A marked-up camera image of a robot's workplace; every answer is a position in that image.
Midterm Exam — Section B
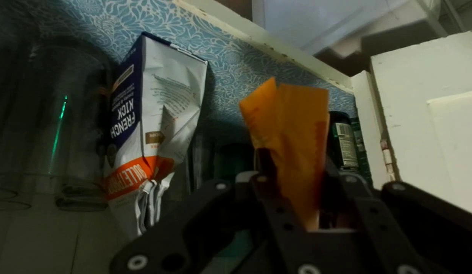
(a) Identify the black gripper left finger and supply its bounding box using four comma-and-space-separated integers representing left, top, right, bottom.
110, 175, 303, 274

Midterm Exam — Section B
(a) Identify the orange bag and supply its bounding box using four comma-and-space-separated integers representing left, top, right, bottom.
239, 78, 331, 231

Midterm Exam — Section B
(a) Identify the white french roast coffee bag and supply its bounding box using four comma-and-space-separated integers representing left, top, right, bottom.
102, 33, 209, 239

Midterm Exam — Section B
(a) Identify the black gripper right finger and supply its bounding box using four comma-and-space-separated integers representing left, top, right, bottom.
320, 158, 472, 274

